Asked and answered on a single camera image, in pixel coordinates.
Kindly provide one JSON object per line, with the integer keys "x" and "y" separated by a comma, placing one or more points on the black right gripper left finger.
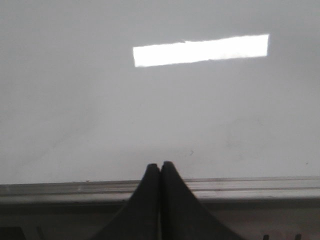
{"x": 138, "y": 219}

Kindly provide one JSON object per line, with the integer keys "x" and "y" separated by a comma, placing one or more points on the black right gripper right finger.
{"x": 182, "y": 216}

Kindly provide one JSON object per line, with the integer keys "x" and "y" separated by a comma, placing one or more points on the white perforated metal panel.
{"x": 270, "y": 223}

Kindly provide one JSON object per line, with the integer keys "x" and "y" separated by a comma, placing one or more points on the white whiteboard with aluminium frame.
{"x": 91, "y": 91}

